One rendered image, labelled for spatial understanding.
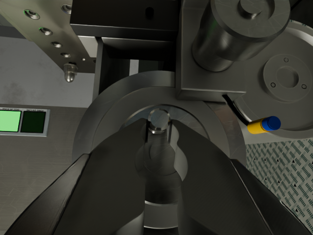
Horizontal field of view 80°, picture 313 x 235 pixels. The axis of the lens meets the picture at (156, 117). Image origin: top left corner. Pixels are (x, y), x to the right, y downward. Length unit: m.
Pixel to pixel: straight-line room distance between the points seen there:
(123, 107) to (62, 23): 0.28
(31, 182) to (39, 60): 1.93
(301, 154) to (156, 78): 0.20
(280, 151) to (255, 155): 0.06
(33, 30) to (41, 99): 1.81
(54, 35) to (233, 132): 0.38
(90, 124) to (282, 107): 0.18
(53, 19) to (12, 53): 2.14
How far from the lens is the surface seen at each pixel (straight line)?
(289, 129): 0.21
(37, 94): 2.27
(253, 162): 0.38
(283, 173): 0.32
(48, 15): 0.40
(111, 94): 0.17
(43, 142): 0.56
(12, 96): 2.37
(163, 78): 0.17
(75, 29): 0.19
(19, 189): 0.58
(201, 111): 0.17
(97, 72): 0.19
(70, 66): 0.56
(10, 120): 0.60
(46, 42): 0.49
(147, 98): 0.16
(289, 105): 0.22
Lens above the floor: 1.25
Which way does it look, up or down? 11 degrees down
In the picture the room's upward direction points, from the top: 178 degrees counter-clockwise
